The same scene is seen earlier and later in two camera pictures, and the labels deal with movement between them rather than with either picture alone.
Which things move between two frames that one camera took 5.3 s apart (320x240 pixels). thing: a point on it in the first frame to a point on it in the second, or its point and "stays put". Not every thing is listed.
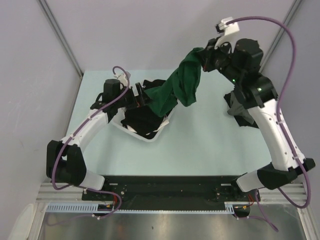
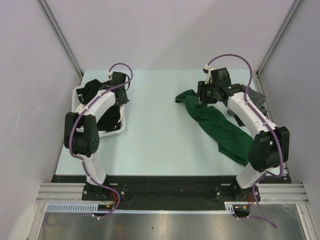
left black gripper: [140, 98] to [124, 100]
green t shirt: [181, 87] to [233, 145]
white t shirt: [165, 121] to [79, 108]
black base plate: [170, 192] stays put
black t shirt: [143, 120] to [111, 120]
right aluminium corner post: [288, 20] stays put
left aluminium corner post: [63, 38] stays put
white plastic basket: [120, 115] to [122, 126]
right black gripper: [209, 53] to [202, 97]
